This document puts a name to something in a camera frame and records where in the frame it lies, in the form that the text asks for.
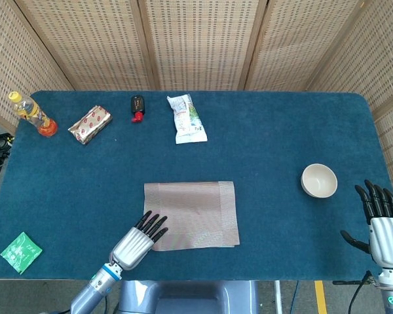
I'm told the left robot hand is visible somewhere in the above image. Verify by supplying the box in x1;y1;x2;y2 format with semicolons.
112;211;169;271

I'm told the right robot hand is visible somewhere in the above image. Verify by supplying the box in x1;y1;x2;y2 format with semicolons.
339;179;393;269

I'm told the brown woven placemat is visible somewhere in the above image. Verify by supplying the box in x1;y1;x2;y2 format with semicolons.
143;181;241;252

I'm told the white bowl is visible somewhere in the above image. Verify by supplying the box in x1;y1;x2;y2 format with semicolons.
301;163;339;199

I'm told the grey-blue robot torso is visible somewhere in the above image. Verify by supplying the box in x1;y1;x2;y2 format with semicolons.
114;280;259;314

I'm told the green tea sachet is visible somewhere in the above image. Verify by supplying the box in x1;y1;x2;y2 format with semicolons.
0;232;43;275

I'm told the white table leg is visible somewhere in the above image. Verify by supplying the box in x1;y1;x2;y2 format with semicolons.
273;280;284;314

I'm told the gold snack pack red print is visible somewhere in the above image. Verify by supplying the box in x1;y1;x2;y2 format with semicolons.
67;105;113;146

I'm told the white crinkled snack bag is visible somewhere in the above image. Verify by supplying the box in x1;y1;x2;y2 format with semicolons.
166;94;208;145

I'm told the black bottle red cap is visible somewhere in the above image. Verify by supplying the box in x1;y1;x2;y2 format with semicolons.
130;95;146;125

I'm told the blue felt table cover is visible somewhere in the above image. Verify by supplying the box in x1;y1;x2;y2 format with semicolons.
0;90;393;282

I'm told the yellow-capped orange drink bottle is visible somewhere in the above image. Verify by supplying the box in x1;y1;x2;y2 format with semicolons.
8;91;58;138

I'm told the woven bamboo folding screen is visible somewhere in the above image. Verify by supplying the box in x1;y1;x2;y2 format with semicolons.
0;0;393;210

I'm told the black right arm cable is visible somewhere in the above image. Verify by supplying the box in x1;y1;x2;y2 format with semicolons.
346;270;374;314

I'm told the black cables and gear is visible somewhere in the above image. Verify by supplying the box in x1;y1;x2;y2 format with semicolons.
0;132;14;176

